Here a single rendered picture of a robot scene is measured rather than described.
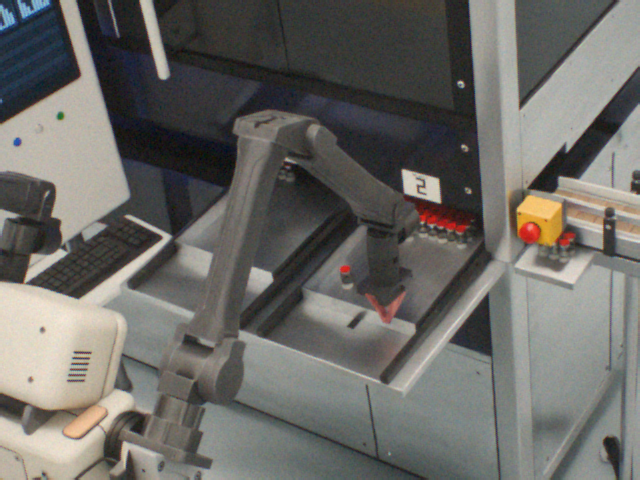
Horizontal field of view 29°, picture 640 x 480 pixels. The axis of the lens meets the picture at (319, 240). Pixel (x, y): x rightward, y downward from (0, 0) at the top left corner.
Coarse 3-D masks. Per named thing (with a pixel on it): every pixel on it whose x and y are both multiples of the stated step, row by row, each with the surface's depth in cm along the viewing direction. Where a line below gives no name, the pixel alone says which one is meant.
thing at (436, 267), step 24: (360, 240) 257; (432, 240) 253; (480, 240) 246; (336, 264) 251; (360, 264) 250; (408, 264) 248; (432, 264) 247; (456, 264) 246; (312, 288) 245; (336, 288) 245; (408, 288) 242; (432, 288) 241; (360, 312) 236; (408, 312) 237
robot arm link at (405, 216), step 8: (400, 208) 217; (408, 208) 225; (400, 216) 218; (408, 216) 226; (416, 216) 227; (360, 224) 222; (368, 224) 220; (376, 224) 220; (384, 224) 220; (400, 224) 219; (408, 224) 225; (416, 224) 227; (392, 232) 218; (408, 232) 225; (400, 240) 226
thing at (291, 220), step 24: (288, 192) 274; (312, 192) 273; (216, 216) 270; (288, 216) 267; (312, 216) 266; (192, 240) 265; (216, 240) 264; (264, 240) 261; (288, 240) 260; (312, 240) 257; (264, 264) 255; (288, 264) 251
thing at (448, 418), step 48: (624, 96) 287; (624, 144) 283; (528, 288) 255; (576, 288) 282; (144, 336) 345; (528, 336) 263; (576, 336) 290; (288, 384) 317; (336, 384) 304; (432, 384) 282; (480, 384) 272; (576, 384) 300; (336, 432) 317; (384, 432) 305; (432, 432) 293; (480, 432) 282; (576, 432) 309
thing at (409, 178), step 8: (408, 176) 246; (416, 176) 245; (424, 176) 243; (408, 184) 247; (432, 184) 243; (408, 192) 249; (416, 192) 247; (424, 192) 246; (432, 192) 245; (432, 200) 246
